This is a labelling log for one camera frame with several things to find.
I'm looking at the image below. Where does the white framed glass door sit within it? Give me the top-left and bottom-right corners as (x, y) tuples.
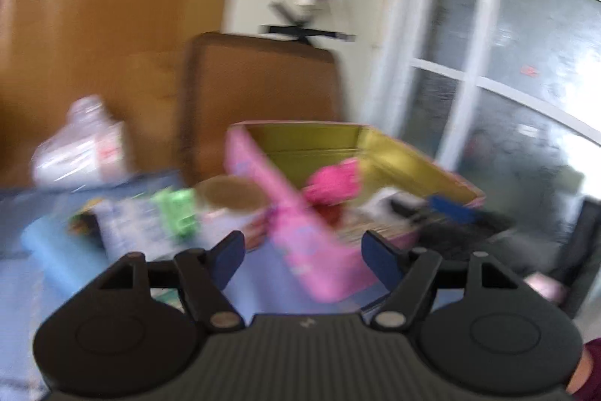
(376, 0), (601, 242)

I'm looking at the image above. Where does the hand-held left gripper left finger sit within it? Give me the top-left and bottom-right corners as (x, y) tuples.
(82, 230), (246, 333)

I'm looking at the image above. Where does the round food can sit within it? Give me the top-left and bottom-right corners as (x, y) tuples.
(193, 176), (273, 251)

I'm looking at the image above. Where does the person's right forearm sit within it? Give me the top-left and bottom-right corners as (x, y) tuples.
(566, 335), (601, 397)

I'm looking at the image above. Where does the pink knit cloth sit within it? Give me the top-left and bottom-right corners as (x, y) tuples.
(300, 159), (364, 214)

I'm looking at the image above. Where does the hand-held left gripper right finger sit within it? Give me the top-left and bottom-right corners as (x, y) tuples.
(361, 230), (531, 333)

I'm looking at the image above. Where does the person's right hand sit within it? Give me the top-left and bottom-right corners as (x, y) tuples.
(523, 272), (566, 305)

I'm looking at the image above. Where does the white printed packet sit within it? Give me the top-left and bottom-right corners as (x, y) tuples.
(96, 194), (165, 261)

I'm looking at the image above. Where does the black tape cross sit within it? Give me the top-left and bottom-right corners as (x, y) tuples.
(260, 2), (358, 47)

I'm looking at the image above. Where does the brown woven chair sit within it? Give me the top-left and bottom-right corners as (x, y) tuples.
(176, 31), (348, 190)

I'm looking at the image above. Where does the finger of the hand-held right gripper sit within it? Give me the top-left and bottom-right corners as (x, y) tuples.
(390, 199), (426, 221)
(418, 193), (517, 261)

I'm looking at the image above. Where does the pink tin box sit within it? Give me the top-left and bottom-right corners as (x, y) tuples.
(223, 121), (486, 303)

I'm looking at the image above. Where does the blue striped tablecloth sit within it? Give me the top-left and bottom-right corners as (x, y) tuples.
(0, 168), (390, 401)

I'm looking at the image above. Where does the green cloth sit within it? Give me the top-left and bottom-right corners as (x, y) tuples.
(150, 187), (200, 239)

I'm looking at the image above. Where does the light blue pack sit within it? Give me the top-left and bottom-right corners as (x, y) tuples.
(21, 215), (109, 289)

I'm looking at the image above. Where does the plastic bag of paper cups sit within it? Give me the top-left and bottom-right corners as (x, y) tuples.
(30, 95), (134, 188)

